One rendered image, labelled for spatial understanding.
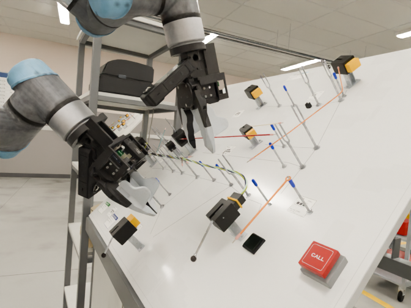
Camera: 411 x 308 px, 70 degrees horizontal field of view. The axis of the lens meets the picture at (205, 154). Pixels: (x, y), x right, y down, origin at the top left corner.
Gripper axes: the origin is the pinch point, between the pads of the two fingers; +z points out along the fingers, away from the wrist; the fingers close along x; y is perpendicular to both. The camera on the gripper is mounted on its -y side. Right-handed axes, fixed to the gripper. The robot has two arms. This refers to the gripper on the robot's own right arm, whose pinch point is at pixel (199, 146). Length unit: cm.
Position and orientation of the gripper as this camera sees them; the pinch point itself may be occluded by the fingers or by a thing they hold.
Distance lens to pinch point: 61.1
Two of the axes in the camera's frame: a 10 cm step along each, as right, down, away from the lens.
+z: 2.1, 9.5, 2.5
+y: 8.6, -3.0, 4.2
